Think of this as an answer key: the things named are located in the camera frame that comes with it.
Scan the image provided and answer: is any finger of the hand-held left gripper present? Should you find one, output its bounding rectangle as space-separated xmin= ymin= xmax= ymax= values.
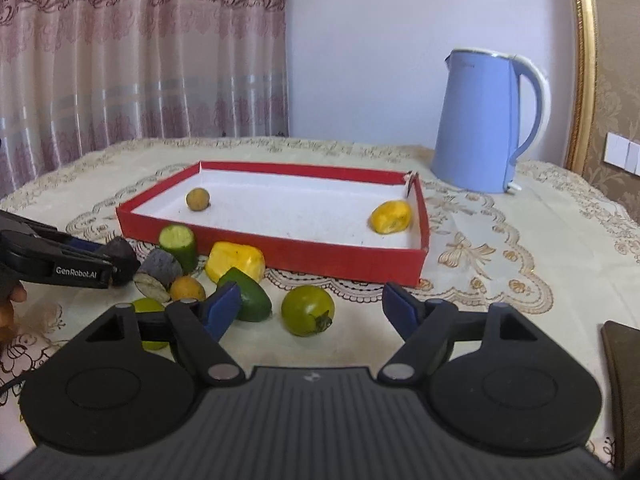
xmin=0 ymin=210 xmax=108 ymax=261

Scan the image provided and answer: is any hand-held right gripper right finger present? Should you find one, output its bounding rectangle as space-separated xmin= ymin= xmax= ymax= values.
xmin=377 ymin=282 xmax=543 ymax=385

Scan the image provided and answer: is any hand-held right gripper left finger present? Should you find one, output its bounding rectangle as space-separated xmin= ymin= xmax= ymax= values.
xmin=85 ymin=281 xmax=246 ymax=386

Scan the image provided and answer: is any small cucumber piece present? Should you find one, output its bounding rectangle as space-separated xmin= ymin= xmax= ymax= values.
xmin=216 ymin=267 xmax=273 ymax=322

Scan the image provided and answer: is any eggplant piece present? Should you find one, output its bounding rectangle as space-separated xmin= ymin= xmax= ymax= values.
xmin=133 ymin=249 xmax=184 ymax=299
xmin=102 ymin=237 xmax=142 ymax=288

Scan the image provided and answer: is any green tomato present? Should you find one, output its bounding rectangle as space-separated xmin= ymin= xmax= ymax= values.
xmin=131 ymin=297 xmax=171 ymax=352
xmin=281 ymin=285 xmax=336 ymax=338

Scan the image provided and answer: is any red cardboard tray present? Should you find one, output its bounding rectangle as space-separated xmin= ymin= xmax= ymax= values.
xmin=116 ymin=161 xmax=431 ymax=288

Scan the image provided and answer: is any person's left hand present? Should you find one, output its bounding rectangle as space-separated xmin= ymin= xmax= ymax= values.
xmin=0 ymin=281 xmax=27 ymax=346

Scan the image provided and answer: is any small orange kumquat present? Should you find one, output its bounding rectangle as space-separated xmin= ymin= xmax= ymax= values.
xmin=169 ymin=276 xmax=207 ymax=303

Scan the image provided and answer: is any large yellow pepper piece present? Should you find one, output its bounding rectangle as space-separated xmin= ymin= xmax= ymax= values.
xmin=204 ymin=241 xmax=266 ymax=284

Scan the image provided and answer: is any small yellow pepper piece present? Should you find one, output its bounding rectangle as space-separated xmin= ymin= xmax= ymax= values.
xmin=369 ymin=200 xmax=413 ymax=234

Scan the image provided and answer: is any pink patterned curtain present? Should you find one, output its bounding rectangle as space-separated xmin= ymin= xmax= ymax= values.
xmin=0 ymin=0 xmax=290 ymax=198

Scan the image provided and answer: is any blue electric kettle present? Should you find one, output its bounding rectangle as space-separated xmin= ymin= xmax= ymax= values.
xmin=431 ymin=48 xmax=552 ymax=195

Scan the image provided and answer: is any dark brown chair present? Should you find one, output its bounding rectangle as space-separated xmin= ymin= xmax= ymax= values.
xmin=601 ymin=320 xmax=640 ymax=471

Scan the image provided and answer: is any white wall switch panel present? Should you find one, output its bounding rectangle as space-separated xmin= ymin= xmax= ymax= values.
xmin=604 ymin=131 xmax=640 ymax=177

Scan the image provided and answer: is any gold wall moulding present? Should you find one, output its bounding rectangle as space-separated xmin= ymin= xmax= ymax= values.
xmin=565 ymin=0 xmax=599 ymax=176

